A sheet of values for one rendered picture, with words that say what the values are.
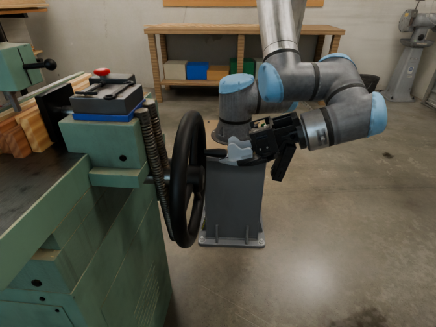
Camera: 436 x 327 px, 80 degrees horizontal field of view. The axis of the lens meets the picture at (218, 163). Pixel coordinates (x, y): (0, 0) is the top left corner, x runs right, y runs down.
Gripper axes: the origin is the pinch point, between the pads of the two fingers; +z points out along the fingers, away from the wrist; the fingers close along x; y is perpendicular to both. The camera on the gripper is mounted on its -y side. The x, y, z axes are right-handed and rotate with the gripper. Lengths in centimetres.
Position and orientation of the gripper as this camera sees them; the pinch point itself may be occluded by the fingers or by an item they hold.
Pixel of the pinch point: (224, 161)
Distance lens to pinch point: 66.4
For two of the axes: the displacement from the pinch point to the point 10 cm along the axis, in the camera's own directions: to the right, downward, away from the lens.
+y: -3.4, -8.1, -4.8
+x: -0.9, 5.4, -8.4
